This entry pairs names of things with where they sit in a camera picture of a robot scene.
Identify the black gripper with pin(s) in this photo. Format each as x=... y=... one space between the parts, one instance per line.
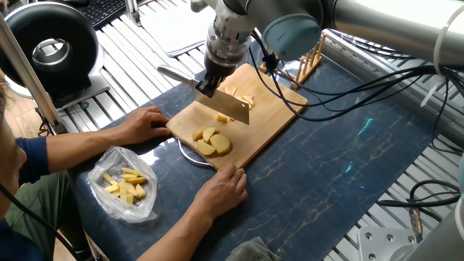
x=226 y=52

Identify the steel cleaver knife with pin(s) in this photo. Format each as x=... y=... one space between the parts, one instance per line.
x=228 y=107

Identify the thin cut potato slice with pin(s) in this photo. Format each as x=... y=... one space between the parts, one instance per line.
x=251 y=105
x=248 y=99

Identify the bamboo cutting board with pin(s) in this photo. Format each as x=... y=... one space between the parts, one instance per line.
x=272 y=119

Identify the person's right forearm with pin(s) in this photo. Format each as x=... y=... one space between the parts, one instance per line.
x=167 y=239

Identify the person's left forearm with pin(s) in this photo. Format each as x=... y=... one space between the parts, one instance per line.
x=72 y=152

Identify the person's left hand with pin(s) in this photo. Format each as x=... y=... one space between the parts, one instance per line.
x=143 y=125

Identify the person's right hand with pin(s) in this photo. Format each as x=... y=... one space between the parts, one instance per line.
x=221 y=192

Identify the white sheet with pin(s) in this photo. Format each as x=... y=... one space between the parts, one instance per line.
x=177 y=25

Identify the wooden knife rack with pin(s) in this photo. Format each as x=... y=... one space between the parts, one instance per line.
x=308 y=65

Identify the black keyboard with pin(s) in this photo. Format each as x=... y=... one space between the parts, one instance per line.
x=101 y=11

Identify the plastic bag of potato sticks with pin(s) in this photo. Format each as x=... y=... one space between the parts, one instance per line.
x=119 y=185

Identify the dark blue marble mat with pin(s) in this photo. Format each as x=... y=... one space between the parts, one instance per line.
x=333 y=167

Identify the grey-green cloth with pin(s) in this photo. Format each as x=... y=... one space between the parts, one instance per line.
x=250 y=250

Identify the wooden pole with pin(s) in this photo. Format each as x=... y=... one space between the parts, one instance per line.
x=29 y=76

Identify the olive trousers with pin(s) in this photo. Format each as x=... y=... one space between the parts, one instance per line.
x=36 y=217

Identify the metal mounting plate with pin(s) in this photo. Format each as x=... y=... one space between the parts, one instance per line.
x=388 y=246

